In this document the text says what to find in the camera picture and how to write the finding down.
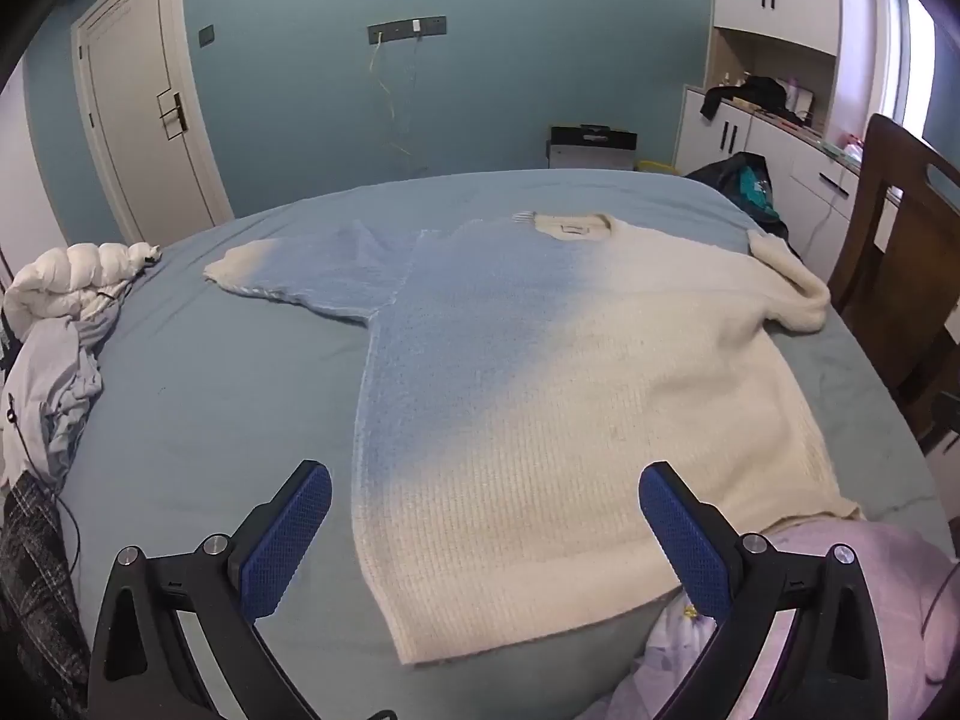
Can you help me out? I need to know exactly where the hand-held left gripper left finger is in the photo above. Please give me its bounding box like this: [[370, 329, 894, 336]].
[[88, 459, 398, 720]]

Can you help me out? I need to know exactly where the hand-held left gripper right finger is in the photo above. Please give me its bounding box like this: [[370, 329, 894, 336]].
[[637, 461, 890, 720]]

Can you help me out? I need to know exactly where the cream and blue knit sweater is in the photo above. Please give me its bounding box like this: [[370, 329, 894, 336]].
[[202, 211, 863, 666]]

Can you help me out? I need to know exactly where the bed with light blue sheet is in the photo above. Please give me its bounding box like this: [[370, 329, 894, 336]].
[[56, 167, 953, 720]]

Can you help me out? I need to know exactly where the pink quilt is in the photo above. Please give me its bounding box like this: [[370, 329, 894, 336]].
[[600, 517, 957, 720]]

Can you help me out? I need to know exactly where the dark plaid cloth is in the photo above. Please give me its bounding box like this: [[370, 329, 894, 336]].
[[0, 469, 91, 720]]

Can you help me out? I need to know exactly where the white puffer jacket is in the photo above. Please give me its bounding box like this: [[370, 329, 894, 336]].
[[4, 241, 162, 338]]

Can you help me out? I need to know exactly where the dark bag with teal cloth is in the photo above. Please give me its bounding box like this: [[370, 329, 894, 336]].
[[686, 151, 792, 241]]

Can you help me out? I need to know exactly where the dark wooden chair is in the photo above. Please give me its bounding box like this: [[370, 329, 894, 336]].
[[825, 112, 960, 458]]

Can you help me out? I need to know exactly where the black box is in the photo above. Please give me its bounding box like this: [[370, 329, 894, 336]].
[[550, 124, 638, 171]]

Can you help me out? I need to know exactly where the white low cabinet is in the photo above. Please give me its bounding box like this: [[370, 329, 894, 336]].
[[673, 82, 901, 286]]

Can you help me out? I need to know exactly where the white door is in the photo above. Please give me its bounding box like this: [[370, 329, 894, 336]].
[[71, 0, 233, 245]]

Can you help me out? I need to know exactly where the black garment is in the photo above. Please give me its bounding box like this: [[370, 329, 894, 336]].
[[700, 76, 788, 121]]

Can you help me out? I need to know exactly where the window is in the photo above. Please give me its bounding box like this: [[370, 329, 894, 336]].
[[874, 0, 938, 136]]

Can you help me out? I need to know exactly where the yellow cable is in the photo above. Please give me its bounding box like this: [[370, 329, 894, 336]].
[[370, 34, 413, 158]]

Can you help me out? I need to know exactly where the grey wall socket strip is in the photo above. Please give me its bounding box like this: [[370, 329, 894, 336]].
[[367, 15, 447, 44]]

